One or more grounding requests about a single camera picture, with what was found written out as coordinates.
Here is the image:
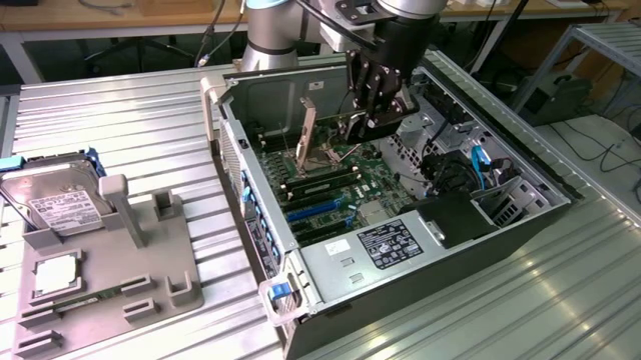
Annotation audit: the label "black RAM stick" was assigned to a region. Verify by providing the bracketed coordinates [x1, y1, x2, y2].
[287, 175, 363, 200]

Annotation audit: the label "green motherboard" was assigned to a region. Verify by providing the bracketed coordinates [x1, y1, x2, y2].
[252, 115, 427, 245]

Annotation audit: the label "green GPU card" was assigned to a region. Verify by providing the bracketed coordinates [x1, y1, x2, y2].
[294, 96, 401, 177]

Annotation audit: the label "blue disk caddy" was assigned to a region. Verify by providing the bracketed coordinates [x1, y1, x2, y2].
[0, 145, 111, 179]

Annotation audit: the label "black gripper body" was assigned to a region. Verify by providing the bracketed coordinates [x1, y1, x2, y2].
[361, 13, 442, 71]

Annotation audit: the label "gray parts rack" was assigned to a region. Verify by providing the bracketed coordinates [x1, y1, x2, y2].
[12, 174, 204, 359]

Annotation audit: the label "gray power supply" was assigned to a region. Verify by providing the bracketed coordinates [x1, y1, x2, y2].
[298, 209, 447, 305]

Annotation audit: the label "slotted metal disk bay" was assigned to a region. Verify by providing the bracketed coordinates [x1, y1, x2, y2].
[470, 175, 550, 230]

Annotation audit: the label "black plastic shroud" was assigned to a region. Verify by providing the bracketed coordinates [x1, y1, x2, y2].
[414, 190, 498, 251]

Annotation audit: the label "CPU socket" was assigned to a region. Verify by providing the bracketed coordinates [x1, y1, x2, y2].
[292, 148, 342, 178]

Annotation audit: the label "blue expansion slot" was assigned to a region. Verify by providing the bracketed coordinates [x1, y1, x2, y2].
[284, 200, 343, 223]

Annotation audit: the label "gray box device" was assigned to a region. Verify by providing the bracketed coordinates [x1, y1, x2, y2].
[514, 73, 596, 127]

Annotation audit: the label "silver chipset heatsink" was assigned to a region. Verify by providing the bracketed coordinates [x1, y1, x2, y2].
[358, 202, 397, 223]

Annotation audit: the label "gray wrist camera mount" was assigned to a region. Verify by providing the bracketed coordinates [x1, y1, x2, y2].
[318, 0, 379, 53]

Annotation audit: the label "blue card retainer strip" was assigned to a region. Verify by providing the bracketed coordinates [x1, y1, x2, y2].
[238, 167, 283, 260]

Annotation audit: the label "black chair base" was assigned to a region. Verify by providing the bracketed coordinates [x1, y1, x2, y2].
[81, 35, 196, 72]

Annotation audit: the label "blue plastic case latch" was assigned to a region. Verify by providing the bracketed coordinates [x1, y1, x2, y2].
[266, 283, 292, 302]

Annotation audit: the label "wooden desk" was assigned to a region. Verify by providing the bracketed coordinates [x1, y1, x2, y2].
[0, 0, 630, 84]

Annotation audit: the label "open black PC case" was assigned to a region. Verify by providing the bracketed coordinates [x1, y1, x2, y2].
[199, 52, 588, 360]

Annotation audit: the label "black wire bundle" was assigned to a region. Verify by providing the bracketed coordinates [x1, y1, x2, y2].
[418, 149, 477, 198]

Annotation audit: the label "silver hard disk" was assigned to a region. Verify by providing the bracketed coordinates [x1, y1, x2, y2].
[0, 159, 119, 238]

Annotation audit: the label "silver CPU chip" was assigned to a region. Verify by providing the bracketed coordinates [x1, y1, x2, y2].
[32, 256, 84, 297]

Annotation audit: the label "perforated metal disk bay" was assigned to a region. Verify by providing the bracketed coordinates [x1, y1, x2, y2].
[379, 112, 438, 181]

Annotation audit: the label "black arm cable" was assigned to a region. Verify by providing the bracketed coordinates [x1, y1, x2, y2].
[294, 0, 379, 52]

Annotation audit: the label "black floor cable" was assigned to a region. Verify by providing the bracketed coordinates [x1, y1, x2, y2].
[548, 119, 641, 177]

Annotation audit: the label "green RAM stick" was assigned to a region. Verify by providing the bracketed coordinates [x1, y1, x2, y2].
[49, 286, 124, 312]

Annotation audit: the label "gray cable with plug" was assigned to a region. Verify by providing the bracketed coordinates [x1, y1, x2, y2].
[198, 0, 243, 68]

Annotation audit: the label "black hanging cable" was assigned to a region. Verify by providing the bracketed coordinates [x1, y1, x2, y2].
[465, 0, 498, 72]

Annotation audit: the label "black expansion slot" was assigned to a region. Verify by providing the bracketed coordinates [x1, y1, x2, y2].
[295, 226, 355, 243]
[282, 194, 335, 213]
[292, 219, 351, 234]

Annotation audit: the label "metal slat shelf frame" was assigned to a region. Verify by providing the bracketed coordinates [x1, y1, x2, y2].
[509, 22, 641, 113]

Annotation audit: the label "black and red wire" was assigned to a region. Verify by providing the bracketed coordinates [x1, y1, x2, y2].
[487, 157, 517, 185]

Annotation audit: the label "blue wire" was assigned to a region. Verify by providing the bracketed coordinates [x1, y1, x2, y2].
[470, 144, 491, 193]

